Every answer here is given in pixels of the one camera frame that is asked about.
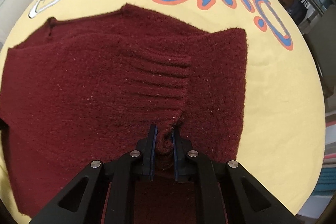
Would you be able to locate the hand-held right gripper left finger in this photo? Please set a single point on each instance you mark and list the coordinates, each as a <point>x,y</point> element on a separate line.
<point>155,142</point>

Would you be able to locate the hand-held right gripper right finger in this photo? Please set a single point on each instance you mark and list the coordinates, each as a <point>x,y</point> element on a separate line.
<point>173,145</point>

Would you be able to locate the dark red knit sweater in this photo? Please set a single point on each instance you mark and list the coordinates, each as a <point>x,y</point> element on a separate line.
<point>92,87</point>

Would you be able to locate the yellow dinosaur print bed sheet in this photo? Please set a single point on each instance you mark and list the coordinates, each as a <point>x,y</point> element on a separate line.
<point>275,87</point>

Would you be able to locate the grey chair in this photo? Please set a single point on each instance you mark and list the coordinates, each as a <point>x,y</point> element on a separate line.
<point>320,43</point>

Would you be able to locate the dark bag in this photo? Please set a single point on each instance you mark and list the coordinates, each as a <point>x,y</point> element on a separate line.
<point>298,11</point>

